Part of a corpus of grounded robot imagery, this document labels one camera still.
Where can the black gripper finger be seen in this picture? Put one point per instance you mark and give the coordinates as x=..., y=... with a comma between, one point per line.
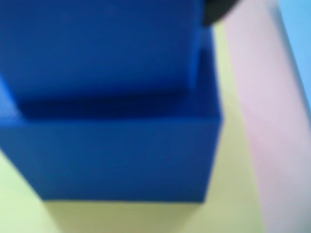
x=216, y=9

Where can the medium blue cube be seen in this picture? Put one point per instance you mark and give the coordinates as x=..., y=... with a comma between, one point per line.
x=97, y=48

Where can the large blue cube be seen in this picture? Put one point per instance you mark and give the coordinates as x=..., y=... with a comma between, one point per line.
x=121, y=157

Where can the blue paper square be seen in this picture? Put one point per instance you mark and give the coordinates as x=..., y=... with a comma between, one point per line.
x=298, y=24

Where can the green paper square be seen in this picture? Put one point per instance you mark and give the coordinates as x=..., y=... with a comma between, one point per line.
x=230, y=194

